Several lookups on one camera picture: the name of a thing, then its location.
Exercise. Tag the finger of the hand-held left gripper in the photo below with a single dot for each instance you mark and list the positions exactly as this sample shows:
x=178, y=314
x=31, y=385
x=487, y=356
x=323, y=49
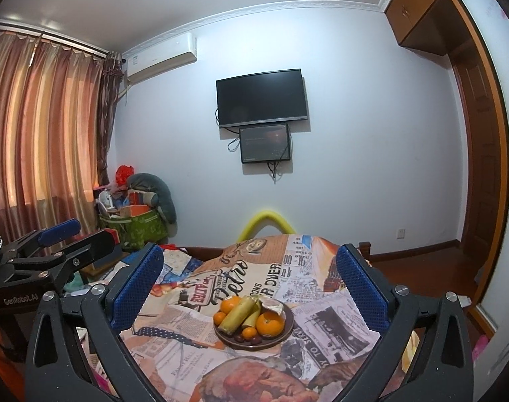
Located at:
x=91, y=247
x=60, y=230

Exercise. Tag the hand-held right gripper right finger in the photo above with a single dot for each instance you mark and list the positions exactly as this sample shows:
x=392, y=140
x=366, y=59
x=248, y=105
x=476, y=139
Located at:
x=359, y=284

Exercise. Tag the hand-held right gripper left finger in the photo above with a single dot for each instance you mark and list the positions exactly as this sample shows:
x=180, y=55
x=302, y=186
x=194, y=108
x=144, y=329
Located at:
x=137, y=284

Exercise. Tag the half orange peel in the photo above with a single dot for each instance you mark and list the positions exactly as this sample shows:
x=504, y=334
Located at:
x=277, y=309

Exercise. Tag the large orange with sticker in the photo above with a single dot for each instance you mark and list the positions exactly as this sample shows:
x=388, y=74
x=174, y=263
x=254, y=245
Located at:
x=270, y=324

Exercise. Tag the yellow-green banana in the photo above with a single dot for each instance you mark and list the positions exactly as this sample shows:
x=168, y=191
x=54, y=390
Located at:
x=252, y=318

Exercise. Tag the dark brown round plate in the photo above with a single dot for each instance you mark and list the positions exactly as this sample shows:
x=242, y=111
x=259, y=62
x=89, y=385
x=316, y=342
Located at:
x=242, y=344

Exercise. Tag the red flat box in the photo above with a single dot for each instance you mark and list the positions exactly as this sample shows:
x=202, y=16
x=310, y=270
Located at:
x=114, y=238

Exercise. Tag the blue patterned cloth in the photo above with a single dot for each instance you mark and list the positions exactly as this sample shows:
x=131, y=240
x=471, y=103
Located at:
x=183, y=264

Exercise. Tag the green patterned box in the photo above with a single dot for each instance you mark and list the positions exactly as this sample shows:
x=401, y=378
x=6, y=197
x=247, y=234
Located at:
x=147, y=230

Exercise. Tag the printed newspaper-pattern blanket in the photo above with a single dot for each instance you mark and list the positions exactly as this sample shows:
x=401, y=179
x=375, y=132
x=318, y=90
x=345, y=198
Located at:
x=321, y=331

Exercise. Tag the orange box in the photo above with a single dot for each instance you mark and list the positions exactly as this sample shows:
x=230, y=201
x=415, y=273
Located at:
x=139, y=210

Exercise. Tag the red crumpled bag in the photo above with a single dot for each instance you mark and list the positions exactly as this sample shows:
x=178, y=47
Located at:
x=124, y=175

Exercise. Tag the grey plush toy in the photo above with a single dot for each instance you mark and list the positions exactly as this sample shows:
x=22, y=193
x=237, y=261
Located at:
x=154, y=184

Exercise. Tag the medium orange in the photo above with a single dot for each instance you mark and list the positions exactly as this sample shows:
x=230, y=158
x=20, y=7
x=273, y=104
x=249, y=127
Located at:
x=230, y=303

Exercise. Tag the orange sheer curtain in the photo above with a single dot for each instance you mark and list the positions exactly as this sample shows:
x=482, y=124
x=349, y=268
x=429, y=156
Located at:
x=41, y=134

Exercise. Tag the brown curtain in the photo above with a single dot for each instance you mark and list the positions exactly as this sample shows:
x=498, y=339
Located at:
x=108, y=125

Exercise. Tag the pink slipper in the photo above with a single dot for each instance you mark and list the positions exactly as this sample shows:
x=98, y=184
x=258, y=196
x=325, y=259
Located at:
x=480, y=349

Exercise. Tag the wooden room door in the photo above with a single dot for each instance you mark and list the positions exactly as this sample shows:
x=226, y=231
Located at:
x=480, y=155

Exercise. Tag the wooden overhead cabinet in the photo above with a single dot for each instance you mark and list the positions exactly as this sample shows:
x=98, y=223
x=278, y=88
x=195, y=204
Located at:
x=422, y=12

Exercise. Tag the wooden bed frame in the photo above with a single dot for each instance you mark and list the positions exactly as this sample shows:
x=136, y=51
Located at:
x=363, y=251

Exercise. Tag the white wall socket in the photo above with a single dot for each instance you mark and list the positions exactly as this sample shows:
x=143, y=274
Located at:
x=400, y=233

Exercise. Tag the small black wall monitor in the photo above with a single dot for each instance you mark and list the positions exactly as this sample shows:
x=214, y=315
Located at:
x=265, y=144

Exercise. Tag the curtain rail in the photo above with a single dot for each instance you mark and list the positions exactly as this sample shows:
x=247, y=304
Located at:
x=49, y=37

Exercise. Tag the white wall air conditioner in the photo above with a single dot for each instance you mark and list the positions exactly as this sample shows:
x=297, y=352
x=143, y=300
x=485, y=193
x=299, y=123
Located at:
x=160, y=58

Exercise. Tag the black wall television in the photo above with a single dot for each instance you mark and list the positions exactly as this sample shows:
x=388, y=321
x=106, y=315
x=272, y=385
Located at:
x=260, y=98

